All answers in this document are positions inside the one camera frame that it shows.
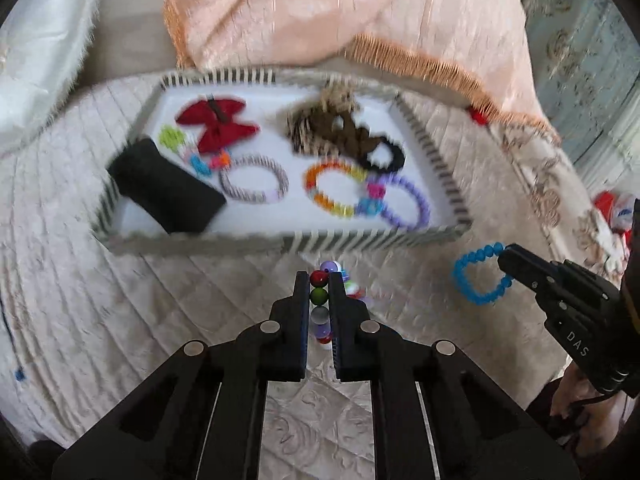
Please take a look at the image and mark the black hair tie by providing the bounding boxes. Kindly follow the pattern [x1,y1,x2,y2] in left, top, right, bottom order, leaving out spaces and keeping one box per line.
[362,137,407,173]

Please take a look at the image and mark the peach fringed blanket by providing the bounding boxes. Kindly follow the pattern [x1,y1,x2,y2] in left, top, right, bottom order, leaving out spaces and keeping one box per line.
[162,0,561,146]

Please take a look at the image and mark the striped jewelry box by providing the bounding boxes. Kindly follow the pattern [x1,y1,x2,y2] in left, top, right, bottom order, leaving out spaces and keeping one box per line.
[91,67,473,256]

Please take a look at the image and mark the leopard print hair scrunchie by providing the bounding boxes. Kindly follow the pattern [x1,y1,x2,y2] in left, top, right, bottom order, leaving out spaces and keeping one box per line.
[285,80,386,158]

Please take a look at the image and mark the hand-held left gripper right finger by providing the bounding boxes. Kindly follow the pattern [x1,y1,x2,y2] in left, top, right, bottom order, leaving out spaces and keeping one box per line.
[327,272,578,480]

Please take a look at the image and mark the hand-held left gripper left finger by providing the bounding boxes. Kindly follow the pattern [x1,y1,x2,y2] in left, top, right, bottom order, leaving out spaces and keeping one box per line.
[50,271,312,480]

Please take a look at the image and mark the beige quilted bedspread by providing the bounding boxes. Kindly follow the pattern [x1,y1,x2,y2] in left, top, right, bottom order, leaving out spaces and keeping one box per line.
[0,67,631,480]

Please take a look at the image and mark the glossy mixed colour bead bracelet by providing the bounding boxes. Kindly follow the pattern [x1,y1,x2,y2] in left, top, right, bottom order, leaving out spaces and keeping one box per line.
[307,260,368,348]

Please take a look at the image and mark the white satin round pillow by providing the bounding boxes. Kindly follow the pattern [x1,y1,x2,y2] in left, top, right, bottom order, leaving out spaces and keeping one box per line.
[0,0,101,156]

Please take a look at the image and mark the red white packet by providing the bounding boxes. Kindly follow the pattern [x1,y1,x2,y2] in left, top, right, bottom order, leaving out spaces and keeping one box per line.
[594,190,636,233]

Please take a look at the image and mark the translucent rainbow bead bracelet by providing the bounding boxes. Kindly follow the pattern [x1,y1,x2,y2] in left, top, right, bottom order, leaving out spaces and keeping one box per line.
[304,157,371,220]

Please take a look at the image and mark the pink blue small hair clip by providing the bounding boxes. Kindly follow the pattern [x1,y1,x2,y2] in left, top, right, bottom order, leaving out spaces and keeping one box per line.
[357,182,388,216]

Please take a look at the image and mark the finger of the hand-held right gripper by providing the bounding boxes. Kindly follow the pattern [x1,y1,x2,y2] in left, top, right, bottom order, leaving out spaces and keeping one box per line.
[500,244,568,286]
[500,260,563,311]

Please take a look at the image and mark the person's right hand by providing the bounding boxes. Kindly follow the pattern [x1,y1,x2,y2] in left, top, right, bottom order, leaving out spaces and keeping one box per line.
[550,367,608,441]

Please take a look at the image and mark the blue orange small hair clip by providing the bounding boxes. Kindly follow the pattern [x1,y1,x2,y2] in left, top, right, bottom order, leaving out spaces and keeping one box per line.
[189,150,232,177]

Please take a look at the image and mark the green flower hair clip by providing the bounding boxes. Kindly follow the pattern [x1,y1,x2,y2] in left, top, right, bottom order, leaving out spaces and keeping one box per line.
[159,126,185,150]

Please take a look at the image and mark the blue bead bracelet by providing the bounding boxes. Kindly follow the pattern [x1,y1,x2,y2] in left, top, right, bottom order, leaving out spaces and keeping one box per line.
[452,241,517,307]

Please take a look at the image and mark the red bow hair clip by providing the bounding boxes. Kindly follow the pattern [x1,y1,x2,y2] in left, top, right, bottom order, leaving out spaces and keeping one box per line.
[175,97,261,155]

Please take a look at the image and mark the black velvet pouch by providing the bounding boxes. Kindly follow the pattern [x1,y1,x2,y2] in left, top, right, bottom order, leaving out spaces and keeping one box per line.
[107,137,228,236]

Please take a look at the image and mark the grey white braided hair tie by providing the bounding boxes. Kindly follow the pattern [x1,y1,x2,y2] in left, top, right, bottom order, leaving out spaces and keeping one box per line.
[218,154,291,206]

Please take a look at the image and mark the purple bead bracelet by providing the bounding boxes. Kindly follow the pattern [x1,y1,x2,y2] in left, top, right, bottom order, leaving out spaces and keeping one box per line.
[367,174,432,233]

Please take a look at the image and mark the pale blue ornate furniture panel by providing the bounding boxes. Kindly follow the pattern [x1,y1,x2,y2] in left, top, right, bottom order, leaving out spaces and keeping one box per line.
[515,0,640,191]

